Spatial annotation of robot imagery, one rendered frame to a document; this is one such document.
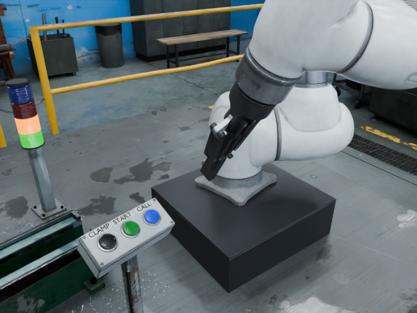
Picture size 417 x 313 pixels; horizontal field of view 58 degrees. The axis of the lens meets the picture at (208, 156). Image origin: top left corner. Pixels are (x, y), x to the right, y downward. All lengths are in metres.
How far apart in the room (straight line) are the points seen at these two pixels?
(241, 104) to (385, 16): 0.23
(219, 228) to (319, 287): 0.28
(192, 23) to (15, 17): 2.52
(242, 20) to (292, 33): 7.13
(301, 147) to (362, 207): 0.38
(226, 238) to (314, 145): 0.34
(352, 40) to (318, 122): 0.50
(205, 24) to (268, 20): 6.02
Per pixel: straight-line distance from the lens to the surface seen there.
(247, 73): 0.56
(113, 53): 5.87
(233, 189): 1.06
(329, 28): 0.51
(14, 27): 5.88
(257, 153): 1.01
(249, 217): 1.00
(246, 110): 0.59
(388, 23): 0.58
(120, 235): 0.73
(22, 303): 0.95
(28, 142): 1.17
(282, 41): 0.51
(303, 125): 1.01
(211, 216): 1.00
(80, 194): 1.36
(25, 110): 1.14
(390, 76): 0.60
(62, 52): 5.55
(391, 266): 1.13
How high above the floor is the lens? 1.52
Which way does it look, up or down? 28 degrees down
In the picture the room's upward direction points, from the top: straight up
